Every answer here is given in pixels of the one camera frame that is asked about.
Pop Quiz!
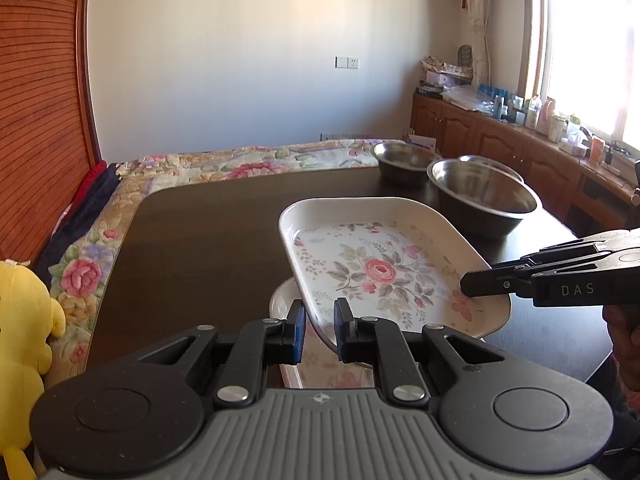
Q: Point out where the large steel bowl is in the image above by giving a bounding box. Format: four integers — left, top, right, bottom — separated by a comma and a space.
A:
426, 158, 540, 240

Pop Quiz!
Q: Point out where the wooden cabinet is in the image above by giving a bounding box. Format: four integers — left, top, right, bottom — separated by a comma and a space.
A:
410, 91, 640, 238

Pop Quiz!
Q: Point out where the small steel bowl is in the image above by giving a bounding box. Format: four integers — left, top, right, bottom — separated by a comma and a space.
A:
457, 154, 525, 183
373, 141, 437, 189

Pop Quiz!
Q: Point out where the red knitted cloth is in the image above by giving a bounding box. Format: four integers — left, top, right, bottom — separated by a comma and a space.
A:
70, 160, 108, 211

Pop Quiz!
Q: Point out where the wooden slatted wardrobe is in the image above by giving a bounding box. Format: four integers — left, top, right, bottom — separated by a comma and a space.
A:
0, 0, 106, 266

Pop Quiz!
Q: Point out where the person's right hand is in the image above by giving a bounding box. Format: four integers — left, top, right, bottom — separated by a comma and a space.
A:
602, 304, 640, 392

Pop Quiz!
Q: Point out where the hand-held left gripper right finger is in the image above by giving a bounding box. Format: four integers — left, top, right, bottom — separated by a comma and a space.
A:
334, 297, 506, 409

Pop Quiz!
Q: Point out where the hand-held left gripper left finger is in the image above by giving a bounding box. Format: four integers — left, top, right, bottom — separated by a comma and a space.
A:
137, 300, 308, 409

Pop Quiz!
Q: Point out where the window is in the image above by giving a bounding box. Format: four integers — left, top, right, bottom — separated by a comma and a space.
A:
520, 0, 640, 148

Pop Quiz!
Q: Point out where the tissue box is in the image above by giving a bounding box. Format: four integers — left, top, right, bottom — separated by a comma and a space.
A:
559, 132, 591, 157

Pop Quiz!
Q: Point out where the white paper bag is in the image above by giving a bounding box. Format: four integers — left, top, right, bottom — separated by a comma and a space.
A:
406, 130, 437, 153

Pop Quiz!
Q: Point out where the floral bed blanket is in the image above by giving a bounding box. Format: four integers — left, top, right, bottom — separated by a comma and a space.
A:
35, 139, 416, 391

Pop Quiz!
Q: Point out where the white floral plate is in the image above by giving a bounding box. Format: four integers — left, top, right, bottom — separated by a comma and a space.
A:
269, 278, 381, 392
278, 196, 512, 356

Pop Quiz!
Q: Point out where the pink box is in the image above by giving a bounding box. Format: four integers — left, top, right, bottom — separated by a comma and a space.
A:
425, 71, 471, 87

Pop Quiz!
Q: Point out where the yellow plush toy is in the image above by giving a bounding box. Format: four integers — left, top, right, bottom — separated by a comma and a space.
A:
0, 259, 67, 480

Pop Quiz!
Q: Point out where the patterned curtain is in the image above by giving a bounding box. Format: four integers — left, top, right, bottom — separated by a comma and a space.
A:
457, 0, 493, 88

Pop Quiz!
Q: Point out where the folded floral cloth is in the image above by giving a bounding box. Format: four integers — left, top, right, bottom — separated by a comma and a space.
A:
421, 55, 473, 75

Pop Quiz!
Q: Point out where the clear plastic bag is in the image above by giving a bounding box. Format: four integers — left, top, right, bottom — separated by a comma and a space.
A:
442, 85, 501, 111

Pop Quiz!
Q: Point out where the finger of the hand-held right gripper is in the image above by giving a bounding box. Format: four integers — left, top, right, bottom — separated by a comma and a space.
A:
492, 243, 599, 273
460, 265, 536, 301

